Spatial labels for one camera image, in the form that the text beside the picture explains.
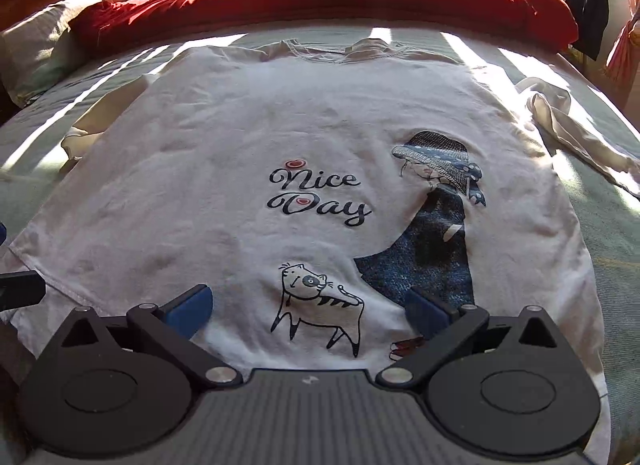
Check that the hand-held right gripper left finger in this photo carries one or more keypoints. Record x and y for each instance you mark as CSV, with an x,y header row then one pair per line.
x,y
192,315

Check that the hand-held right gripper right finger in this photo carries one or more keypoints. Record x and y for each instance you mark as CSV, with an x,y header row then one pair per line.
x,y
425,315

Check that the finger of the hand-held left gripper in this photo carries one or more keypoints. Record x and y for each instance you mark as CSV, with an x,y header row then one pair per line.
x,y
20,290

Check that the white printed t-shirt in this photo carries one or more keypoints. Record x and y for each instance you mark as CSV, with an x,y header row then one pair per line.
x,y
250,120

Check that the row of hanging dark clothes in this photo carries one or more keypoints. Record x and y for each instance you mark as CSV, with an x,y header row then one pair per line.
x,y
587,5

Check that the green checked pillow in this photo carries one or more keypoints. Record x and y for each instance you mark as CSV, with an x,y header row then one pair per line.
x,y
40,45

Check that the orange striped curtain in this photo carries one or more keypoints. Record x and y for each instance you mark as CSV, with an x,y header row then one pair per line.
x,y
625,55

